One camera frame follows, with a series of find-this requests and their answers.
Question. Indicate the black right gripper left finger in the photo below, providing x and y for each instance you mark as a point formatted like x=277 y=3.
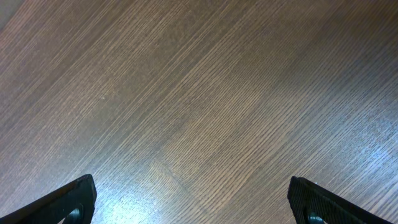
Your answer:
x=71 y=203

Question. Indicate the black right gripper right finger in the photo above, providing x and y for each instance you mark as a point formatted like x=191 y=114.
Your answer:
x=311 y=203

